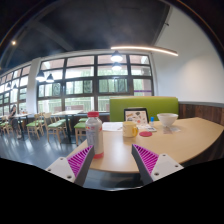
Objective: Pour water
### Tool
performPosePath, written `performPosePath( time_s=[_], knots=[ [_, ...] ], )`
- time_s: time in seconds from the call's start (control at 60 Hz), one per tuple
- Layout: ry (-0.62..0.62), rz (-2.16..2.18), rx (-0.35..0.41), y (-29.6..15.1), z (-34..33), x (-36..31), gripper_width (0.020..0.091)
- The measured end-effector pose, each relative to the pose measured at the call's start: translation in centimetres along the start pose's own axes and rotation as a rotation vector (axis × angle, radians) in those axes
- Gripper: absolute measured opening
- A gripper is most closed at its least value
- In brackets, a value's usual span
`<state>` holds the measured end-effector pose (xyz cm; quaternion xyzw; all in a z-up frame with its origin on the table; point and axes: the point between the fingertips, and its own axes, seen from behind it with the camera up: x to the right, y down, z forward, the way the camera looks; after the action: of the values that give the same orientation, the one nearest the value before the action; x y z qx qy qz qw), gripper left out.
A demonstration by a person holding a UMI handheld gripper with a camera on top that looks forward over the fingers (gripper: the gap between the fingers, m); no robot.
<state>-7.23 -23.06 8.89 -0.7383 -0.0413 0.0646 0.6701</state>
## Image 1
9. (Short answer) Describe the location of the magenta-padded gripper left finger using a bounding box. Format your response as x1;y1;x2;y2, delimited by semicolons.
45;144;96;187

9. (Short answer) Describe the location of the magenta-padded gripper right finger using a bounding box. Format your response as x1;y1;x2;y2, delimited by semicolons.
131;143;185;185

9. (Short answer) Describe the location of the clear red-capped drink bottle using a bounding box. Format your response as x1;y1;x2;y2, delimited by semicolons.
85;111;105;160

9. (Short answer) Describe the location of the flat round red coaster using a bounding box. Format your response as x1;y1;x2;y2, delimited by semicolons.
138;130;153;138

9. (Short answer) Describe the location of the white rounded flat device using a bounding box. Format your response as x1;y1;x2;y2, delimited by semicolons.
137;123;158;133

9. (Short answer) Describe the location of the group of green-seated wooden chairs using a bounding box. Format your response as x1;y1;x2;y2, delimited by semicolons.
0;111;89;146

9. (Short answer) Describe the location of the white bowl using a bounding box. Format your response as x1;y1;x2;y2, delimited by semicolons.
156;112;179;128

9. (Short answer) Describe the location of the yellow mug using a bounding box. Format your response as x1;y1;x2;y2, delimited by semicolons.
122;120;139;138

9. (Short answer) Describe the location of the light wooden dining table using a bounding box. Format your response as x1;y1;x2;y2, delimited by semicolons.
51;109;84;144

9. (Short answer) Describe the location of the black-framed picture sign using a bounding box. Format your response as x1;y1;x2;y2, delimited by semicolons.
123;107;150;126

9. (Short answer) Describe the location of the green upholstered bench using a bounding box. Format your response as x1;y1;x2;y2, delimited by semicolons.
109;96;180;123

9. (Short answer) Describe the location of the person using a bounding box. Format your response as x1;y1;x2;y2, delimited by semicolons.
8;104;23;139

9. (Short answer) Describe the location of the curved linear ceiling light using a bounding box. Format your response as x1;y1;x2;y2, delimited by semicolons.
110;45;179;57

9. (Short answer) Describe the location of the group of pendant lamps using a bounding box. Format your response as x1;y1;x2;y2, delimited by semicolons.
35;50;124;84

